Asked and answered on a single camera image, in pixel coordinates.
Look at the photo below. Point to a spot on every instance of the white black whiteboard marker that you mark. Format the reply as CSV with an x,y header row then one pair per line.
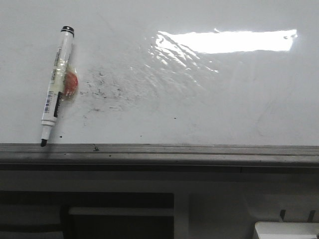
x,y
56,85

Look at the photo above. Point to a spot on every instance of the white box lower right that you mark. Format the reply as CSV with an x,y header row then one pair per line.
x,y
282,230

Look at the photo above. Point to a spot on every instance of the red round taped magnet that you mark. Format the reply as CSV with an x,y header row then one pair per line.
x,y
70,83

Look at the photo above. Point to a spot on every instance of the white whiteboard surface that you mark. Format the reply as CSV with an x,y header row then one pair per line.
x,y
165,71

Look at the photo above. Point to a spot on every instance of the grey aluminium marker tray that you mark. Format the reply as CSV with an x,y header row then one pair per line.
x,y
166,157

